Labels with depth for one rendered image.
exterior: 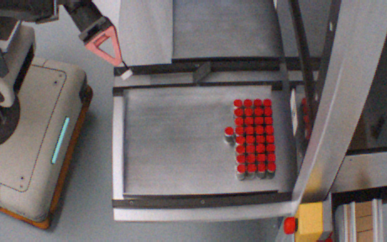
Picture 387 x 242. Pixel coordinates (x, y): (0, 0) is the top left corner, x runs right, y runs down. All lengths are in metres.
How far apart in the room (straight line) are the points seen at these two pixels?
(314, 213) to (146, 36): 0.67
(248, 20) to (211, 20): 0.09
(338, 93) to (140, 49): 0.80
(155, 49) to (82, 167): 0.95
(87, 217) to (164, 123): 0.95
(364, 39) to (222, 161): 0.75
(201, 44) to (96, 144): 0.98
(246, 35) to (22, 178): 0.97
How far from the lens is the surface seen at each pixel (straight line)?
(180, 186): 1.50
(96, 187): 2.48
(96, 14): 1.29
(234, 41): 1.68
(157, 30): 1.70
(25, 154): 2.28
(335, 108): 1.01
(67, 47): 2.81
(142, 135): 1.55
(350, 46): 0.86
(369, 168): 1.28
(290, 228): 1.33
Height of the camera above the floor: 2.27
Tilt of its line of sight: 62 degrees down
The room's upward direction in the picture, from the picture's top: 3 degrees counter-clockwise
